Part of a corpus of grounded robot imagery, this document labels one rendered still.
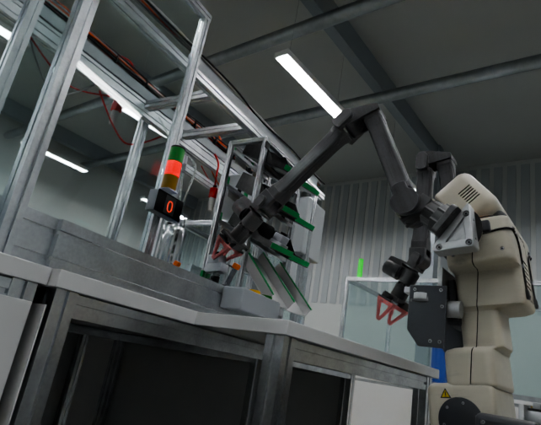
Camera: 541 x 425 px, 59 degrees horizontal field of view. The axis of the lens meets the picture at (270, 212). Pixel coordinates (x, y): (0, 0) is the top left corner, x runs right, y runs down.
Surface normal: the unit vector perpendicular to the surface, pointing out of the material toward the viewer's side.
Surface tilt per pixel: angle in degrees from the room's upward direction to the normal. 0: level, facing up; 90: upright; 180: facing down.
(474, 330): 90
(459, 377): 90
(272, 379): 90
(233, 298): 90
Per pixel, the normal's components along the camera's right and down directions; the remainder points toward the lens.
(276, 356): -0.59, -0.35
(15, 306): 0.86, -0.02
